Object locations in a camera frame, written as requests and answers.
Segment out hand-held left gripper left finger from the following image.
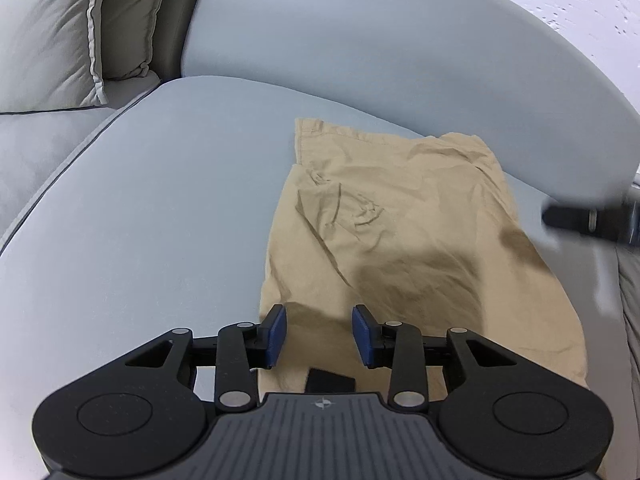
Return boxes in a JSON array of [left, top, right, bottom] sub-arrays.
[[122, 304, 289, 413]]

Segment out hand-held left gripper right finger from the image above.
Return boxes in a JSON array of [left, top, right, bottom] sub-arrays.
[[351, 304, 519, 413]]

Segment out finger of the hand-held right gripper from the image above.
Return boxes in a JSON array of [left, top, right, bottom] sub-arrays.
[[541, 199, 640, 250]]

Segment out khaki pants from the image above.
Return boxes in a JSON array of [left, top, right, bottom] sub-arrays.
[[259, 117, 592, 403]]

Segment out grey sofa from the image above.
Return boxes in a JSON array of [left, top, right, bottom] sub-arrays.
[[0, 0, 640, 480]]

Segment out grey sofa pillow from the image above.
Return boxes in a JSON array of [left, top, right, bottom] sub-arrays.
[[97, 0, 177, 81], [0, 0, 109, 113]]

